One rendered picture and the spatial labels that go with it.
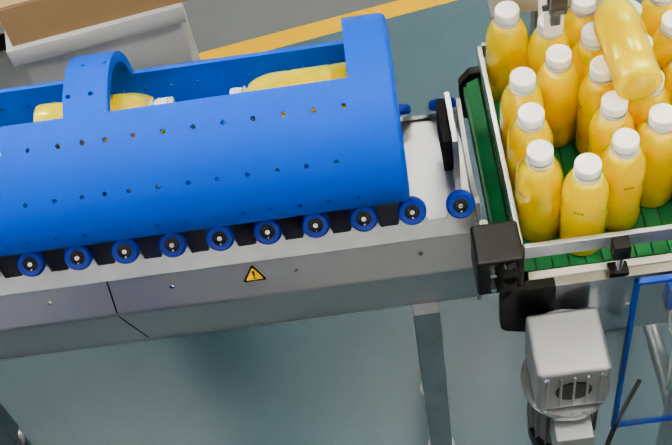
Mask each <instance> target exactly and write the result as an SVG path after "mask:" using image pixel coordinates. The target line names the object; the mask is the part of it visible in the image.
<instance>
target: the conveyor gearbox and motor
mask: <svg viewBox="0 0 672 445"><path fill-rule="evenodd" d="M525 356H526V358H525V360H524V362H523V365H522V368H521V377H520V381H521V387H522V391H523V393H524V396H525V397H526V399H527V417H528V434H529V437H530V440H531V442H532V444H533V445H594V437H595V435H594V431H595V429H596V421H597V415H598V409H599V408H600V407H601V406H602V405H603V403H604V402H605V401H606V400H607V396H608V393H609V389H610V376H611V370H612V363H611V359H610V355H609V351H608V347H607V343H606V339H605V335H604V331H603V327H602V323H601V319H600V315H599V311H598V309H597V308H595V307H590V308H582V309H575V310H574V309H559V310H553V311H550V312H547V313H544V314H537V315H530V316H528V317H527V318H526V324H525ZM618 425H619V423H617V424H616V425H613V426H612V428H611V430H610V432H609V435H608V437H607V440H606V442H605V445H610V444H611V441H612V438H613V436H614V434H615V431H616V429H617V427H618Z"/></svg>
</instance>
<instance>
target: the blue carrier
mask: <svg viewBox="0 0 672 445"><path fill-rule="evenodd" d="M341 25H342V35H343V40H340V41H333V42H326V43H319V44H312V45H305V46H298V47H291V48H284V49H277V50H270V51H263V52H256V53H249V54H242V55H235V56H228V57H221V58H215V59H208V60H201V61H194V62H187V63H180V64H173V65H166V66H159V67H152V68H145V69H138V70H133V69H132V67H131V64H130V63H129V61H128V59H127V58H126V56H125V55H124V54H123V53H122V52H121V51H111V52H104V53H97V54H90V55H83V56H76V57H73V58H72V59H71V60H70V61H69V63H68V65H67V68H66V71H65V76H64V80H62V81H55V82H48V83H41V84H34V85H27V86H20V87H13V88H6V89H0V153H1V156H0V257H3V256H10V255H17V254H25V253H32V252H39V251H47V250H54V249H61V248H68V247H76V246H83V245H90V244H98V243H105V242H112V241H120V240H127V239H134V238H142V237H149V236H156V235H163V234H171V233H178V232H185V231H193V230H200V229H207V228H214V227H222V226H229V225H236V224H244V223H251V222H258V221H266V220H273V219H280V218H288V217H295V216H302V215H310V214H317V213H324V212H332V211H339V210H346V209H353V208H361V207H368V206H375V205H383V204H390V203H397V202H404V201H407V200H408V199H409V196H410V191H409V181H408V173H407V165H406V157H405V149H404V141H403V134H402V126H401V119H400V111H399V104H398V97H397V89H396V82H395V75H394V68H393V61H392V54H391V48H390V41H389V35H388V28H387V22H386V18H385V16H384V15H383V14H382V13H373V14H366V15H359V16H353V17H346V18H341ZM329 61H330V62H329ZM339 62H346V69H347V78H340V79H333V80H326V81H319V82H312V83H305V84H298V85H291V86H284V87H277V88H270V89H263V90H256V91H249V92H242V93H235V94H229V91H230V89H231V88H236V87H238V88H239V87H242V89H243V86H244V85H245V86H246V88H248V85H249V83H250V82H251V81H252V80H254V79H256V78H257V77H259V76H262V75H264V74H267V73H271V72H277V71H284V70H292V69H298V68H305V67H312V66H318V65H325V64H326V65H329V64H333V63H339ZM302 65H304V66H302ZM275 69H277V70H275ZM197 80H199V81H197ZM171 84H173V85H171ZM129 92H133V93H143V94H147V95H150V96H152V97H154V99H157V98H158V97H159V98H165V97H171V96H172V97H173V98H174V100H175V102H172V103H165V104H158V105H151V106H144V107H137V108H130V109H122V110H115V111H110V95H111V94H119V93H129ZM53 102H62V113H63V118H59V119H52V120H45V121H38V122H33V114H34V109H35V107H36V106H37V105H39V104H46V103H53ZM28 104H29V105H28ZM342 104H346V108H342V107H341V106H342ZM3 108H4V109H3ZM313 108H315V109H316V111H315V112H314V113H312V112H311V110H312V109H313ZM283 112H284V113H285V114H286V115H285V117H282V116H281V114H282V113H283ZM252 117H255V121H252V120H251V118H252ZM221 122H222V123H221ZM193 125H195V127H193ZM163 129H164V130H165V133H164V134H162V132H161V131H162V130H163ZM132 134H135V138H132ZM104 138H107V142H104ZM82 141H84V142H85V143H84V145H82V144H81V142H82ZM58 144H60V148H59V149H58V148H57V145H58ZM28 149H29V151H28ZM335 160H338V161H337V162H335ZM305 164H308V166H305ZM276 168H278V170H275V169H276ZM157 185H160V186H157ZM127 189H130V190H127ZM103 192H105V193H107V194H104V193H103ZM81 195H82V196H84V197H81ZM53 199H55V200H57V201H54V200H53Z"/></svg>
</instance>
